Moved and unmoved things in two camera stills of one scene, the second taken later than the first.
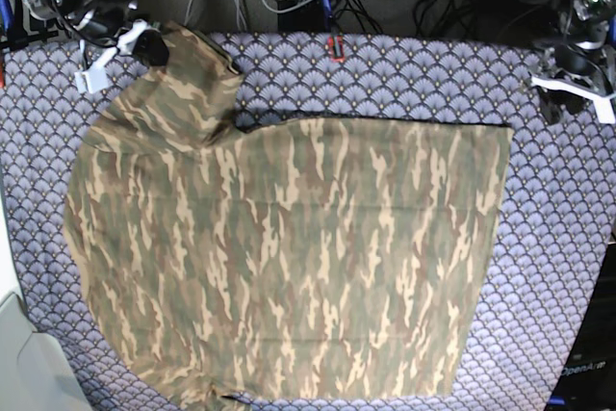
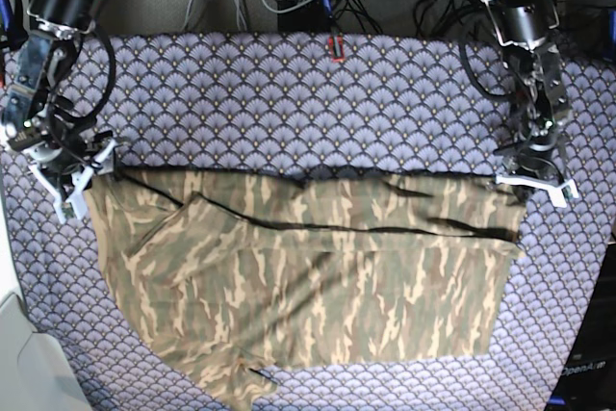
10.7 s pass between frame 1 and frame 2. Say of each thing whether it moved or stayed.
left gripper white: moved
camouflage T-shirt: moved
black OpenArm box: stayed
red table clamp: stayed
